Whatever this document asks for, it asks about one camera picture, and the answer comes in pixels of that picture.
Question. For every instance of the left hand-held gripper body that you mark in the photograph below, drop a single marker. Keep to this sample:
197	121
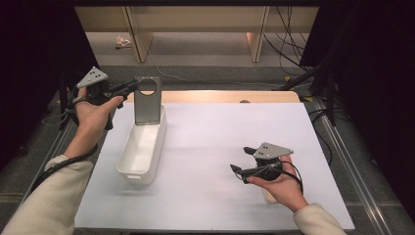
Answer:
94	78

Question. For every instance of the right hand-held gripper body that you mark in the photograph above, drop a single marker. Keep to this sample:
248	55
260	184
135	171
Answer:
272	151

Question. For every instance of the grey phone case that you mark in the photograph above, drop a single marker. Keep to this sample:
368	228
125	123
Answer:
147	111

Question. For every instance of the beige phone case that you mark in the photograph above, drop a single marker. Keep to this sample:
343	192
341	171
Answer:
269	197

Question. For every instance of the white storage box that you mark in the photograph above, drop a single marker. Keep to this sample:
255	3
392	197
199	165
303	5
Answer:
140	153

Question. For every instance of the person's right hand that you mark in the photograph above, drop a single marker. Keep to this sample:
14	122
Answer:
287	191

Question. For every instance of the person's left hand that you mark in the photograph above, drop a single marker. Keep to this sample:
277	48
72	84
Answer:
89	124

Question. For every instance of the white table sheet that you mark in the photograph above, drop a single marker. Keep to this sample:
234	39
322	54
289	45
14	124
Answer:
212	137

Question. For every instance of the crumpled paper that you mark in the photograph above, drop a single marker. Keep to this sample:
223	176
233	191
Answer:
122	42

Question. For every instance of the yellow tape piece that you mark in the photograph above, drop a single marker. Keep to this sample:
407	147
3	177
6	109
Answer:
287	78
307	99

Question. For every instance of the wooden table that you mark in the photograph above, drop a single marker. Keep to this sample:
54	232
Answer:
212	97

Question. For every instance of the black curtain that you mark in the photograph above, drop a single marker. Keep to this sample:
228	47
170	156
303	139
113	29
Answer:
375	65
32	49

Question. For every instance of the light wooden desk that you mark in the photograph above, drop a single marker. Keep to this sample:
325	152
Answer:
195	19

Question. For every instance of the aluminium floor rail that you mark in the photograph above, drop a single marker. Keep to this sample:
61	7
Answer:
58	143
359	182

